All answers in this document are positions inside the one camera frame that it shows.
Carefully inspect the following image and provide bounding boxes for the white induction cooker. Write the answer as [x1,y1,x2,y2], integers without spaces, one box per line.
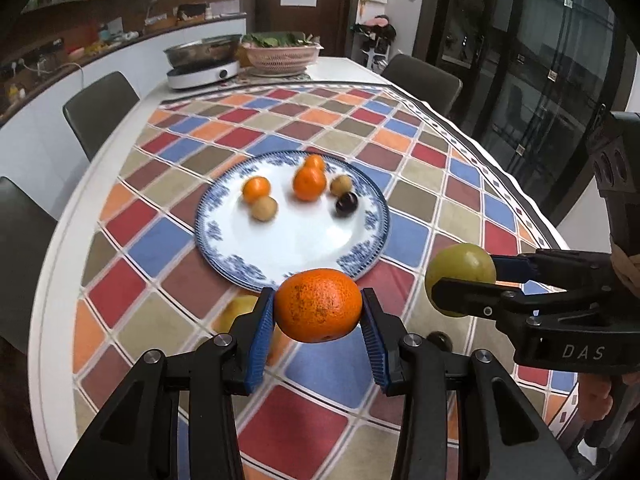
[166,58,242,91]

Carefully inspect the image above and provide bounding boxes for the steel pot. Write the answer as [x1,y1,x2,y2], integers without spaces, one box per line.
[163,34,243,67]

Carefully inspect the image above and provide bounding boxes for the large green pear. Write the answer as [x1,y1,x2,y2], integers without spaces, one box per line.
[425,243,497,318]

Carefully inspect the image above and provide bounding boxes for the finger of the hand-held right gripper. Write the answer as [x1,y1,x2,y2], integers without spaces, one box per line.
[490,248,613,286]
[431,279,551,331]

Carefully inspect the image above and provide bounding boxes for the green leafy vegetables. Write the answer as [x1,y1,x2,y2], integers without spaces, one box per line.
[241,31,318,50]

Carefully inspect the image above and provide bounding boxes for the small yellow pear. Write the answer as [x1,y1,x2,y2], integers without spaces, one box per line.
[212,295,283,366]

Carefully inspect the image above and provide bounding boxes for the person's right hand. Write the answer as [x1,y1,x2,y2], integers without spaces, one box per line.
[579,374,615,423]

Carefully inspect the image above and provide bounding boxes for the large speckled orange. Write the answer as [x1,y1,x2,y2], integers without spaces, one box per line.
[275,269,363,344]

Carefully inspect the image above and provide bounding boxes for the blue rimmed white plate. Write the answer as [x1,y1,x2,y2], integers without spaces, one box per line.
[194,150,390,293]

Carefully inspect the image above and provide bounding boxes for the white lower cabinet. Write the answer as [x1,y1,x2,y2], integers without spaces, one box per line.
[0,15,248,201]

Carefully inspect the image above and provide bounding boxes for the dark brown door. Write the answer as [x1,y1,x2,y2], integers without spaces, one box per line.
[252,0,358,58]

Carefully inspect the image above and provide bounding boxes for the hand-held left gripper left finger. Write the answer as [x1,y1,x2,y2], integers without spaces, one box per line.
[57,287,276,480]

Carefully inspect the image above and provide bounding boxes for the dark stroller with pink item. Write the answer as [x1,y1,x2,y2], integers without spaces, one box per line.
[350,14,397,68]

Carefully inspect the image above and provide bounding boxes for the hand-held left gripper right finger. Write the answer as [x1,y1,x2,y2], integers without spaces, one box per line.
[361,287,581,480]

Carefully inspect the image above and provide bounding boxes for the pink plastic basket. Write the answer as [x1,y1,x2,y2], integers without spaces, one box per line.
[239,42,323,77]

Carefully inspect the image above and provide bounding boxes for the dark purple plum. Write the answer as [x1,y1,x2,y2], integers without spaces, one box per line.
[333,191,359,218]
[425,331,454,353]

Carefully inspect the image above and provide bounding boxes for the colourful checked tablecloth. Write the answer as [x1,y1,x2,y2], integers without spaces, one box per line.
[72,81,581,480]

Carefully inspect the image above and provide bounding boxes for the grey dining chair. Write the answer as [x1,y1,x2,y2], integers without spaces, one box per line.
[0,176,58,356]
[381,53,463,121]
[62,71,141,161]

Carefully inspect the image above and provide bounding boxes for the glass sliding door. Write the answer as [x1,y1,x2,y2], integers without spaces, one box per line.
[415,0,640,221]

